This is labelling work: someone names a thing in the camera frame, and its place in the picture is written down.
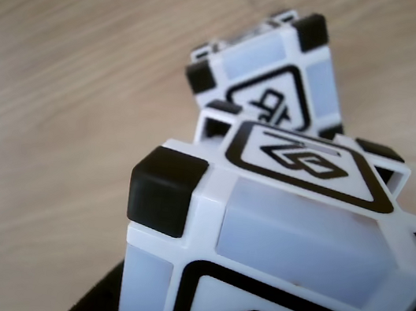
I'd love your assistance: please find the white cube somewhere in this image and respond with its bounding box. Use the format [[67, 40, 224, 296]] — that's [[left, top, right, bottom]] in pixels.
[[177, 0, 366, 142], [108, 87, 416, 311]]

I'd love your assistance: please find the white cube, X-shaped symbol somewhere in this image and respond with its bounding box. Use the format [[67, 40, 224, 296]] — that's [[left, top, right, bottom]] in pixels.
[[177, 0, 366, 142]]

